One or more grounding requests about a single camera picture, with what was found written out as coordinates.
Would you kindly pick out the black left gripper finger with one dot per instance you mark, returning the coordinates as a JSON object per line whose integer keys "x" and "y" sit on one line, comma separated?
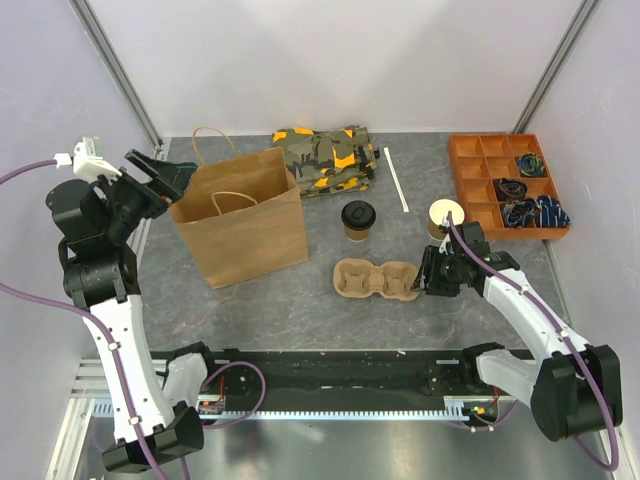
{"x": 144, "y": 163}
{"x": 174, "y": 178}

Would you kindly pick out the green blue rolled sock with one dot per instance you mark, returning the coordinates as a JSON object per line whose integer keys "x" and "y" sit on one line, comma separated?
{"x": 531, "y": 165}

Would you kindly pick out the grey patterned rolled sock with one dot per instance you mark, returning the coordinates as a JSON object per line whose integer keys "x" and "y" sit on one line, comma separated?
{"x": 519, "y": 214}

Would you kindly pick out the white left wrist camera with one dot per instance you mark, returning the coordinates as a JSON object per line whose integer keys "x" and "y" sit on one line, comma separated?
{"x": 88, "y": 161}

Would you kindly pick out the orange compartment tray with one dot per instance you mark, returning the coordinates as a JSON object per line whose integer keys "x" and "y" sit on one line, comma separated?
{"x": 476, "y": 160}

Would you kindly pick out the white slotted cable duct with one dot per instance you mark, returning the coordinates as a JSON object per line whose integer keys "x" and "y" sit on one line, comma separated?
{"x": 452, "y": 411}

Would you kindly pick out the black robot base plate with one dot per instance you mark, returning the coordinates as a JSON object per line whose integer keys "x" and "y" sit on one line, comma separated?
{"x": 343, "y": 380}

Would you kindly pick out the cardboard cup carrier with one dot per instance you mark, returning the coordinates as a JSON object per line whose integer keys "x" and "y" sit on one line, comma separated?
{"x": 359, "y": 278}

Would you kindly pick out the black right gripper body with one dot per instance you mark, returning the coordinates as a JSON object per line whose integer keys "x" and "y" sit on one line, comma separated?
{"x": 441, "y": 272}

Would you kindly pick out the dark brown rolled sock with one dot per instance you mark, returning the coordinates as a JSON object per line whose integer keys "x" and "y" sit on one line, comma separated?
{"x": 508, "y": 189}

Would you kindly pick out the white wrapped paper straw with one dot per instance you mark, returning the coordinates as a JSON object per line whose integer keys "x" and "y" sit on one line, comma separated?
{"x": 396, "y": 181}

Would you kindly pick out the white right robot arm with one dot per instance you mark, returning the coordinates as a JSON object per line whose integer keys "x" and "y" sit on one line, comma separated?
{"x": 570, "y": 386}

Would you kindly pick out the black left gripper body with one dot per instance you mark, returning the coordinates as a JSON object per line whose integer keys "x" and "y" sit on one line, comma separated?
{"x": 133, "y": 201}

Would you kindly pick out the camouflage folded cloth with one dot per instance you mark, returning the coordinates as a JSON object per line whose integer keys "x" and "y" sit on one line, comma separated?
{"x": 329, "y": 162}

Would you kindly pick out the black plastic cup lid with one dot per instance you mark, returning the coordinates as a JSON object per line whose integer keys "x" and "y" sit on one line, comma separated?
{"x": 358, "y": 215}

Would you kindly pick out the blue striped rolled sock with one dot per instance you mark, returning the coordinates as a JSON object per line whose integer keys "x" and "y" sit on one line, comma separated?
{"x": 550, "y": 213}

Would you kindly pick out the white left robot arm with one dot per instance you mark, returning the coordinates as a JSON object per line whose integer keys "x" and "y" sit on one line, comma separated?
{"x": 155, "y": 416}

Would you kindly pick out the aluminium frame rail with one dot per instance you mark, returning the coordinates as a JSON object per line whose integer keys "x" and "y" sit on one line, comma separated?
{"x": 90, "y": 381}

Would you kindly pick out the brown paper bag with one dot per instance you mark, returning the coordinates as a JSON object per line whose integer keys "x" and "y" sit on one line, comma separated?
{"x": 242, "y": 218}

